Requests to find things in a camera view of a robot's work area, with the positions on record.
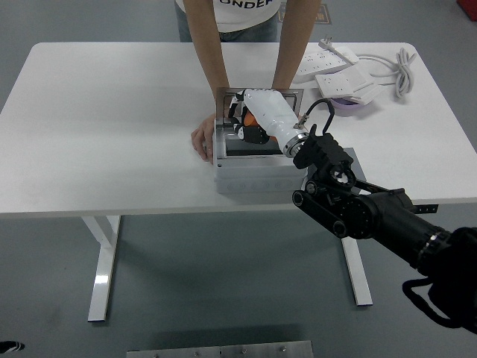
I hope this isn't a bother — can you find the person's right hand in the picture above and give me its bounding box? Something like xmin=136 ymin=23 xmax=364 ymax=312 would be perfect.
xmin=190 ymin=115 xmax=216 ymax=162

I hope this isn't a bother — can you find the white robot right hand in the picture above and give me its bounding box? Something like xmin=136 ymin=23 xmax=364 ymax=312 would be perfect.
xmin=227 ymin=88 xmax=305 ymax=150

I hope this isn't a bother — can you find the orange cylindrical battery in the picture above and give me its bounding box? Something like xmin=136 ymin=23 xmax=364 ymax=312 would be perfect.
xmin=241 ymin=109 xmax=279 ymax=143

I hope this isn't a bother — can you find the grey electrical enclosure box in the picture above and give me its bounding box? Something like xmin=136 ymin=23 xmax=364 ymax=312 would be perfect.
xmin=212 ymin=119 xmax=310 ymax=194

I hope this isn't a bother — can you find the long white power strip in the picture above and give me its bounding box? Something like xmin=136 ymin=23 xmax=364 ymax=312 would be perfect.
xmin=292 ymin=51 xmax=353 ymax=85

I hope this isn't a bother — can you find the short white power strip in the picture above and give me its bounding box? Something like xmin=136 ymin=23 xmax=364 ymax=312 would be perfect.
xmin=314 ymin=69 xmax=376 ymax=100

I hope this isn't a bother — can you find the purple round dish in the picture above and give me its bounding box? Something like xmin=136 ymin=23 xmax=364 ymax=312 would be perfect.
xmin=328 ymin=95 xmax=370 ymax=117

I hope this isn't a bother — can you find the grey cube holder block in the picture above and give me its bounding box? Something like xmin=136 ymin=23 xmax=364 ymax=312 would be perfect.
xmin=303 ymin=147 xmax=367 ymax=193

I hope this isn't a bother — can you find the white socket panel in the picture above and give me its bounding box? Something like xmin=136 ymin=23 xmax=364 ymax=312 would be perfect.
xmin=348 ymin=82 xmax=385 ymax=105

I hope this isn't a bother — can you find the person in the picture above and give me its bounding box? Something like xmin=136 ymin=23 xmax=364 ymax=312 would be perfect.
xmin=174 ymin=0 xmax=284 ymax=43

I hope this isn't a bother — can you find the white table leg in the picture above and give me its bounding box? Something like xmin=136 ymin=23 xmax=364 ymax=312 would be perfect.
xmin=333 ymin=207 xmax=374 ymax=307
xmin=80 ymin=214 xmax=122 ymax=322

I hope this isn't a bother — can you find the grey metal plate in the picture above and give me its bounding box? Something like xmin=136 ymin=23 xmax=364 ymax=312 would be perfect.
xmin=126 ymin=339 xmax=314 ymax=358

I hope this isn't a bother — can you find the red crate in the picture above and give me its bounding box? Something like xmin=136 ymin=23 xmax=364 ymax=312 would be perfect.
xmin=456 ymin=0 xmax=477 ymax=22

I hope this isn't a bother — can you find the black and white shoe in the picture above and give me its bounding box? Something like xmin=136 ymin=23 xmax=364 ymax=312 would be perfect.
xmin=0 ymin=339 xmax=26 ymax=354

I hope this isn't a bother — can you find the white power cable with plug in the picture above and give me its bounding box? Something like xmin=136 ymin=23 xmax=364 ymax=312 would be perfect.
xmin=318 ymin=34 xmax=417 ymax=102

